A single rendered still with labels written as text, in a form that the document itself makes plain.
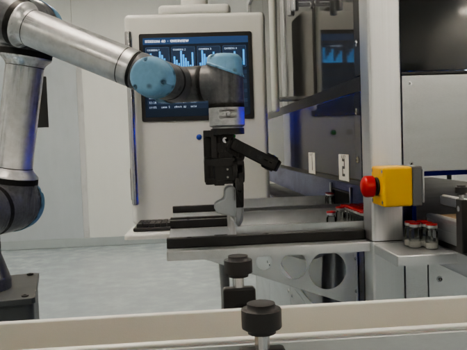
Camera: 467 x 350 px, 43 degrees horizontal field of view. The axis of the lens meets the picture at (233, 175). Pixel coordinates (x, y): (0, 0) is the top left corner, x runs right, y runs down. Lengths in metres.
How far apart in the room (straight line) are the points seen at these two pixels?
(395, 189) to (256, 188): 1.11
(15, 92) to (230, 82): 0.49
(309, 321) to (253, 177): 1.75
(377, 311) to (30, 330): 0.23
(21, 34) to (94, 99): 5.52
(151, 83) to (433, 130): 0.55
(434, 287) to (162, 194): 1.17
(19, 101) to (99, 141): 5.35
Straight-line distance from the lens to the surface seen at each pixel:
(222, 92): 1.23
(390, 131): 1.20
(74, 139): 6.79
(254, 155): 1.24
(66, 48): 1.23
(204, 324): 0.42
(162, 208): 2.17
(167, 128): 2.15
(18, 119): 1.43
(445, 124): 1.24
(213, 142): 1.24
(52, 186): 6.85
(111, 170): 6.75
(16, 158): 1.44
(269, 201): 1.82
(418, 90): 1.22
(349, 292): 1.33
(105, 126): 6.75
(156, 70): 1.12
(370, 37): 1.20
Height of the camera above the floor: 1.08
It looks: 3 degrees down
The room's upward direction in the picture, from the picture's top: 2 degrees counter-clockwise
